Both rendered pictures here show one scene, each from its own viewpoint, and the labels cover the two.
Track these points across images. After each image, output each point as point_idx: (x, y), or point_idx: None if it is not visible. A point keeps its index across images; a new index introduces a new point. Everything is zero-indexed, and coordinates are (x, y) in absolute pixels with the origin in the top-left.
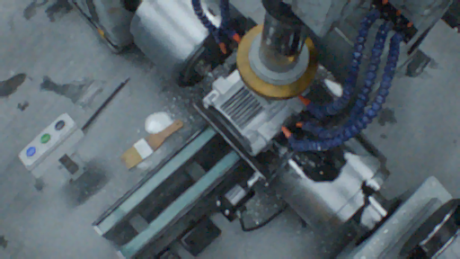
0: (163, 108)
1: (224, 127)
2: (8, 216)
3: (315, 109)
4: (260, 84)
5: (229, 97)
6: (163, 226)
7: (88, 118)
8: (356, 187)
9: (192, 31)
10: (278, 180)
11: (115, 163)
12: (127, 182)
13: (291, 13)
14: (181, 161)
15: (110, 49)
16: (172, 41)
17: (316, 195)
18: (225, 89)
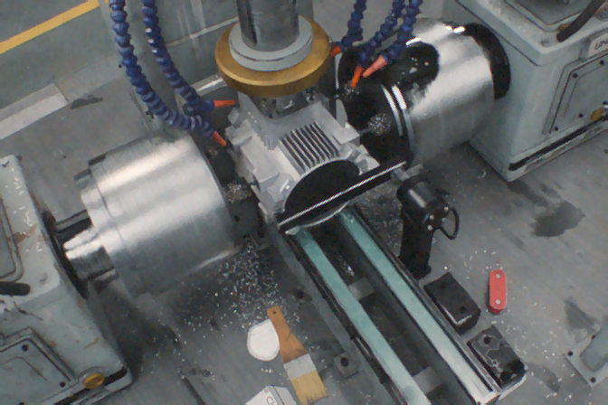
0: (243, 329)
1: (322, 193)
2: None
3: (348, 37)
4: (306, 64)
5: (289, 157)
6: (441, 328)
7: None
8: (451, 34)
9: (181, 162)
10: (418, 129)
11: None
12: (346, 402)
13: None
14: (345, 288)
15: (119, 391)
16: (183, 198)
17: (451, 80)
18: (273, 168)
